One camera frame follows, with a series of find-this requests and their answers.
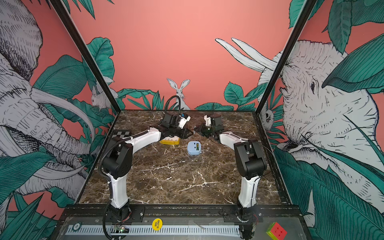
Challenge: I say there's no light blue small alarm clock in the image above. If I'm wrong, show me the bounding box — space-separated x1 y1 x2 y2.
187 141 202 156

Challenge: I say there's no black white checkerboard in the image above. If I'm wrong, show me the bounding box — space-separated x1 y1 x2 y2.
112 130 131 139

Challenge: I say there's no black mounting rail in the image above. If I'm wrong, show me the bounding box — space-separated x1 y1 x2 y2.
59 204 304 223

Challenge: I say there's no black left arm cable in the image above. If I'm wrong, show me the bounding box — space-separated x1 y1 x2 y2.
101 200 127 240

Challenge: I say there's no small green circuit board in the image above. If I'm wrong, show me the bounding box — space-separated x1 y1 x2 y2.
112 226 130 235

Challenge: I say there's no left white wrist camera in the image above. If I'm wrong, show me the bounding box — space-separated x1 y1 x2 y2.
178 113 191 129

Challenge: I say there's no yellow rectangular alarm clock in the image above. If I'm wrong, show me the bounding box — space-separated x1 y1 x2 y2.
160 137 180 146

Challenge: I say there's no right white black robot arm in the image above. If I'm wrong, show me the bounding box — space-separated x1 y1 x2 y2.
194 114 267 221

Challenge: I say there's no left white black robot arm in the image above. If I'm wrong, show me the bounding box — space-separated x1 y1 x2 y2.
99 126 193 210

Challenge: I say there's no left black frame post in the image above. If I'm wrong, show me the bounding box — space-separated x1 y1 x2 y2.
50 0 121 114

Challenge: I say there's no colourful rubik cube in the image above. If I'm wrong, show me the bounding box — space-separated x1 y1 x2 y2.
266 222 287 240

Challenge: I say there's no yellow round sticker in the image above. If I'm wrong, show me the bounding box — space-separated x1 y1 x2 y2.
152 218 163 231

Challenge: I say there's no black frame post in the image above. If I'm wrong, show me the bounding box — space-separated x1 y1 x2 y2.
256 0 317 116
50 0 121 114

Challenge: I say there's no white slotted cable duct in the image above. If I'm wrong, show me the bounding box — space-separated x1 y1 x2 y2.
65 225 240 237

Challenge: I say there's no right black frame post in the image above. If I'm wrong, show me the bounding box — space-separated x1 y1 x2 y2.
256 0 317 116

